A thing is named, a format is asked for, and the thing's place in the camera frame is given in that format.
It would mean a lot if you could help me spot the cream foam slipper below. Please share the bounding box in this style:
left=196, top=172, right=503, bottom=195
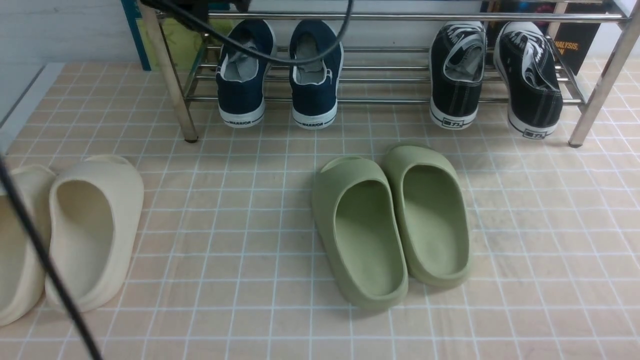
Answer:
left=49, top=154, right=145, bottom=313
left=0, top=164, right=57, bottom=326

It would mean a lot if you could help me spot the chrome metal shoe rack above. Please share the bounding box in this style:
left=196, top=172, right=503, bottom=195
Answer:
left=137, top=0, right=639, bottom=148

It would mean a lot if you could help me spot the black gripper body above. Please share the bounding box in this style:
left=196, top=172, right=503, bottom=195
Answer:
left=142, top=0, right=250, bottom=31

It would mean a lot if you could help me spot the black book orange text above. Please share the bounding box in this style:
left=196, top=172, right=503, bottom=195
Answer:
left=480, top=0, right=604, bottom=76

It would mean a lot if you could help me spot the green foam slipper right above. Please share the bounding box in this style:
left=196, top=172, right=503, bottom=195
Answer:
left=381, top=143, right=471, bottom=289

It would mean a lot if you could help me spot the cream foam slipper left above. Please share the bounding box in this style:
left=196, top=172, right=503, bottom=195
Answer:
left=0, top=164, right=57, bottom=326

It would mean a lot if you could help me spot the black canvas sneaker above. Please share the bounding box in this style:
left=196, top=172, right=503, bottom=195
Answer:
left=429, top=21, right=487, bottom=130
left=493, top=22, right=563, bottom=141

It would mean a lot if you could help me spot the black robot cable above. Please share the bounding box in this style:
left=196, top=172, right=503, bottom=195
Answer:
left=0, top=0, right=355, bottom=360

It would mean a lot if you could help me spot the cream foam slipper right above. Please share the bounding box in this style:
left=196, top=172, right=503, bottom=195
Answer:
left=49, top=154, right=145, bottom=313

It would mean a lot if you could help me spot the green foam slipper left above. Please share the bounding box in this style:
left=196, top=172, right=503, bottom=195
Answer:
left=311, top=156, right=409, bottom=311

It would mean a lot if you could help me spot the navy slip-on shoe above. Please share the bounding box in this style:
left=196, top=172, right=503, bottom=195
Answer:
left=215, top=19, right=277, bottom=129
left=289, top=19, right=345, bottom=130

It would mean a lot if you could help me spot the black canvas sneaker left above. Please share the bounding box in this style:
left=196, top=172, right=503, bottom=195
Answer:
left=429, top=21, right=487, bottom=130

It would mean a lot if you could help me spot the green foam slipper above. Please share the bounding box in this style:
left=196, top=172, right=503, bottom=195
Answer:
left=311, top=156, right=409, bottom=311
left=381, top=143, right=471, bottom=289

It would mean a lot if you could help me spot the black canvas sneaker right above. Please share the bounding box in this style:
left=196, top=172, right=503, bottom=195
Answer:
left=493, top=22, right=563, bottom=141

